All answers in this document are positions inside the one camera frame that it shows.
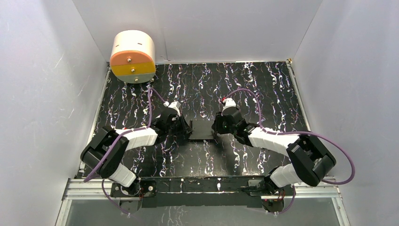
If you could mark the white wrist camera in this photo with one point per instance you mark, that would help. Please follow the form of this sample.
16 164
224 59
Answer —
174 105
229 106

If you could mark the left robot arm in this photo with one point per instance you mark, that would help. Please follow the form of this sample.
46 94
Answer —
104 153

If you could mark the round cream drawer cabinet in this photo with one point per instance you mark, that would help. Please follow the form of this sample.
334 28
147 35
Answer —
133 57

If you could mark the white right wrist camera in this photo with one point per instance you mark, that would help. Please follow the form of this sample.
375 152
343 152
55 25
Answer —
229 106

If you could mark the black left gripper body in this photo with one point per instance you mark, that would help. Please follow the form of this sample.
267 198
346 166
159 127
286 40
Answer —
179 127

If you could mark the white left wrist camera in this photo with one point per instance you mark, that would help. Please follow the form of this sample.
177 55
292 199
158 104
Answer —
174 105

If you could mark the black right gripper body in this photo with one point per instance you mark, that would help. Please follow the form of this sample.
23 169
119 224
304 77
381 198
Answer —
221 126

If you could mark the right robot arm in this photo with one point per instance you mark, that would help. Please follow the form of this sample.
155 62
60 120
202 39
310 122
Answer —
310 160

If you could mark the aluminium front rail frame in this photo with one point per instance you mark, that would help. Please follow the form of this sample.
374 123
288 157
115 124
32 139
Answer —
212 201

